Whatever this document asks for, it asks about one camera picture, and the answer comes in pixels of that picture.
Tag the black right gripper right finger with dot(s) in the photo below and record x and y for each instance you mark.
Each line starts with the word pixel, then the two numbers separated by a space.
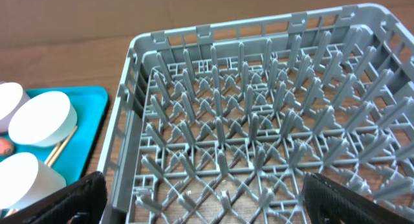
pixel 329 202

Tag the white bowl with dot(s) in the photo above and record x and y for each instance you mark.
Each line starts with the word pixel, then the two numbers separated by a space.
pixel 44 120

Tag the teal plastic tray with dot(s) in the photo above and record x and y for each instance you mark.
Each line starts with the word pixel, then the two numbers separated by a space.
pixel 90 104

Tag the grey plastic dishwasher rack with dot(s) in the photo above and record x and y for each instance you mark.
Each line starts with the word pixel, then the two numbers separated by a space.
pixel 220 123

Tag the white cup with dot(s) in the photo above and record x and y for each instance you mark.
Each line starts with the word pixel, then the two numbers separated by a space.
pixel 25 180

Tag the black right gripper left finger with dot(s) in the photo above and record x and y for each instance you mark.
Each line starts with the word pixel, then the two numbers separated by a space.
pixel 81 202

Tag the orange carrot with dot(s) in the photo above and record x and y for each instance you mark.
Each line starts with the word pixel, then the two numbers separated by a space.
pixel 6 147

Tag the pink bowl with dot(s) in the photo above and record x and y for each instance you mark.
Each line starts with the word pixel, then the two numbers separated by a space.
pixel 13 96

